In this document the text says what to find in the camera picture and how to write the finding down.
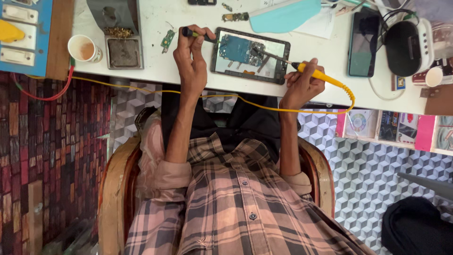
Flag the shelf with packets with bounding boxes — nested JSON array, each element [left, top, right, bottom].
[[335, 108, 453, 157]]

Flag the blue circuit board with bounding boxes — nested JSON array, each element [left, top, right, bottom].
[[219, 34, 266, 67]]

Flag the wooden board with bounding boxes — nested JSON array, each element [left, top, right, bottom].
[[46, 0, 75, 81]]

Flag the teal plastic cover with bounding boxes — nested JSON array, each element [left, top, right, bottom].
[[249, 0, 322, 34]]

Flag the black green handled tool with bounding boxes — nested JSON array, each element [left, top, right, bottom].
[[181, 26, 222, 45]]

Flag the white paper cup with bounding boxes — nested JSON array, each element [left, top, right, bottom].
[[412, 67, 444, 88]]

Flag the person's left hand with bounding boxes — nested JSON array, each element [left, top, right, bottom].
[[173, 24, 217, 98]]

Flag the red cable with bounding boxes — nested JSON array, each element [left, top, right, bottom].
[[11, 65, 75, 102]]

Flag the black bag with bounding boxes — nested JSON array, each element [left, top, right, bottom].
[[381, 196, 453, 255]]

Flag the yellow plug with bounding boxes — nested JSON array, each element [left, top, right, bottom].
[[0, 19, 25, 43]]

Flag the small green circuit board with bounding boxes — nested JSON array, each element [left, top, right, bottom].
[[161, 29, 176, 54]]

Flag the person's right hand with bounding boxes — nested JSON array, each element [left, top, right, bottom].
[[280, 58, 326, 111]]

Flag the grey bar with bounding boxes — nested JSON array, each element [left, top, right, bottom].
[[396, 172, 453, 201]]

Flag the brass cleaning wool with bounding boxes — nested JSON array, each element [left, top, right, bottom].
[[104, 26, 134, 39]]

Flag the black cable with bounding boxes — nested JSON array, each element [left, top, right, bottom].
[[380, 8, 419, 36]]

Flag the yellow cable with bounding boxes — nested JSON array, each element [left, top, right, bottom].
[[25, 74, 355, 115]]

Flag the wooden chair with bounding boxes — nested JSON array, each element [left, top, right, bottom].
[[98, 106, 335, 255]]

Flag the person's black trousers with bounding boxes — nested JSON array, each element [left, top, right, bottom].
[[161, 83, 301, 164]]

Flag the wooden plank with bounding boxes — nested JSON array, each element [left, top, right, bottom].
[[28, 180, 44, 255]]

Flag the brown cardboard piece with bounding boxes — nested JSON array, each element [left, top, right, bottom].
[[420, 86, 453, 116]]

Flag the blue switch board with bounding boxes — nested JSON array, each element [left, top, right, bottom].
[[0, 0, 54, 77]]

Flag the black smartphone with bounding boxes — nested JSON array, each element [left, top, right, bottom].
[[347, 12, 381, 78]]

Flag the yellow soldering iron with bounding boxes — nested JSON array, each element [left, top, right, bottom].
[[256, 48, 355, 103]]

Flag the long narrow circuit board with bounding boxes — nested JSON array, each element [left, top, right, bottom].
[[222, 12, 250, 22]]

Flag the person's plaid shirt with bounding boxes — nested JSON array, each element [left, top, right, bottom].
[[124, 133, 376, 255]]

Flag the paper cup with tea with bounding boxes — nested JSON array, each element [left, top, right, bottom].
[[67, 34, 103, 64]]

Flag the black and white device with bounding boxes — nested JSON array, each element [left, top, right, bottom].
[[384, 18, 434, 77]]

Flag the opened black tablet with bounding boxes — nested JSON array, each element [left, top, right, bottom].
[[210, 27, 291, 85]]

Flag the clear plastic container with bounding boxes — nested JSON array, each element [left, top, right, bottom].
[[414, 0, 453, 60]]

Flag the grey soldering iron stand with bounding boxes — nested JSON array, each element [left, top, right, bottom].
[[87, 0, 144, 70]]

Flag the white cable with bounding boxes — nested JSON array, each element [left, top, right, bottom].
[[368, 76, 398, 102]]

